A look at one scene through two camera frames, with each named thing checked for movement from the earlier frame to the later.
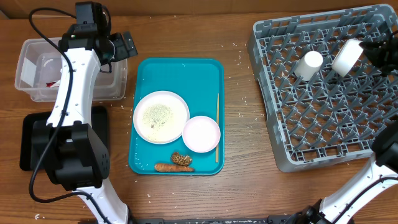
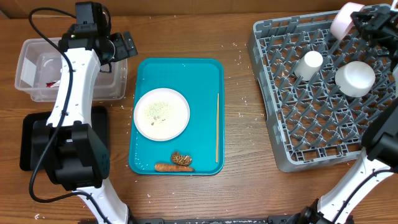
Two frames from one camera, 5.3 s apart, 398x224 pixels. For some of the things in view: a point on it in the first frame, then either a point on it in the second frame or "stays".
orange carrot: (172, 168) stays
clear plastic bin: (39, 62) stays
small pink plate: (201, 134) -> (342, 20)
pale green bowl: (347, 58) -> (355, 78)
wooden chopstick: (217, 128) stays
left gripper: (122, 51) stays
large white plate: (160, 117) stays
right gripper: (384, 50) -> (383, 14)
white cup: (309, 65) stays
